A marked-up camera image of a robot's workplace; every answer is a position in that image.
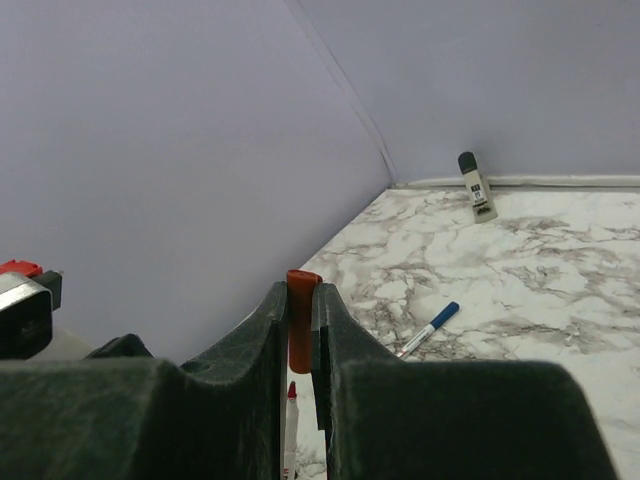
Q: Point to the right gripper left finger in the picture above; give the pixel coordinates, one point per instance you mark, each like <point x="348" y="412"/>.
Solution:
<point x="217" y="416"/>

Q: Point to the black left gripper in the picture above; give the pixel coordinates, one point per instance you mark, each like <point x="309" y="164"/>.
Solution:
<point x="126" y="346"/>

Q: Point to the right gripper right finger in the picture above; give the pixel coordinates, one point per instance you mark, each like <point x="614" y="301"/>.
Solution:
<point x="386" y="418"/>

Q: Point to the red marker pen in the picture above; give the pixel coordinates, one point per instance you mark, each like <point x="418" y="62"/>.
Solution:
<point x="290" y="436"/>

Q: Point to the blue marker pen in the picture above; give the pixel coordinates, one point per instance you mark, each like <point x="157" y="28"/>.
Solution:
<point x="416" y="341"/>

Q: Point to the brown pen cap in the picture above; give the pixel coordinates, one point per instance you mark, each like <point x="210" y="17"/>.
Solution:
<point x="300" y="289"/>

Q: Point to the blue pen cap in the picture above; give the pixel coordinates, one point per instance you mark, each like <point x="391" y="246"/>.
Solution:
<point x="445" y="315"/>

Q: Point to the grey black stapler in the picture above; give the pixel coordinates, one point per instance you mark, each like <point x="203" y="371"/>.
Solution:
<point x="482" y="204"/>

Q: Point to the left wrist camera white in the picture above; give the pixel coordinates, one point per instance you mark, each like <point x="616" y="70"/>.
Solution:
<point x="29" y="296"/>

